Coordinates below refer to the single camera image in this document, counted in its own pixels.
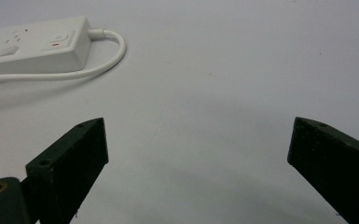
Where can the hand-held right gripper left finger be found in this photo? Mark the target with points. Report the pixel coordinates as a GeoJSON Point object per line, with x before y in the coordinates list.
{"type": "Point", "coordinates": [71, 161]}

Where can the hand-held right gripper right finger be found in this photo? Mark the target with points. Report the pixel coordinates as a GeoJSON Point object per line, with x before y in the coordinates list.
{"type": "Point", "coordinates": [335, 168]}

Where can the white power strip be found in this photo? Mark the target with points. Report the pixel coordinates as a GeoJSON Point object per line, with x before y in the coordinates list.
{"type": "Point", "coordinates": [34, 46]}

